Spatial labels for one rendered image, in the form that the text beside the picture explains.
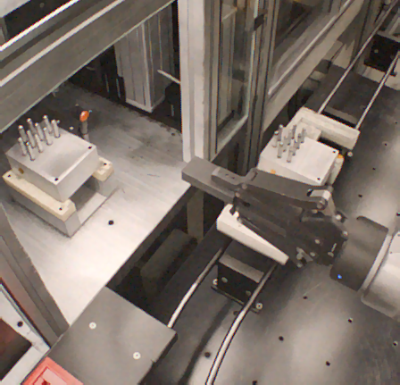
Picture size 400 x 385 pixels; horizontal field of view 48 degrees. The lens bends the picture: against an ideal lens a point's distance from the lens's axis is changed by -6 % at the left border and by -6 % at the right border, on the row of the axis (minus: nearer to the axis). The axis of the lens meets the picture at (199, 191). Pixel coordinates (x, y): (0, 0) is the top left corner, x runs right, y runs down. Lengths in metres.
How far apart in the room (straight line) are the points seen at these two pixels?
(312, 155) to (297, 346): 0.38
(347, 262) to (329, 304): 0.54
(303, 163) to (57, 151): 0.44
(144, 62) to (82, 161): 0.24
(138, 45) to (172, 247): 0.54
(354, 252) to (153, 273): 0.75
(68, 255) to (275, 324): 0.44
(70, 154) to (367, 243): 0.49
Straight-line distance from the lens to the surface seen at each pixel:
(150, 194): 0.85
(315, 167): 0.89
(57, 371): 0.66
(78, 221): 0.81
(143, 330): 0.72
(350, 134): 1.04
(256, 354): 0.95
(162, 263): 1.17
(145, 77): 0.92
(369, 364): 0.99
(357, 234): 0.48
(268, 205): 0.50
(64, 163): 0.77
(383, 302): 0.49
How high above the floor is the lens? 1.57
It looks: 51 degrees down
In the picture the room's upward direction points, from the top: straight up
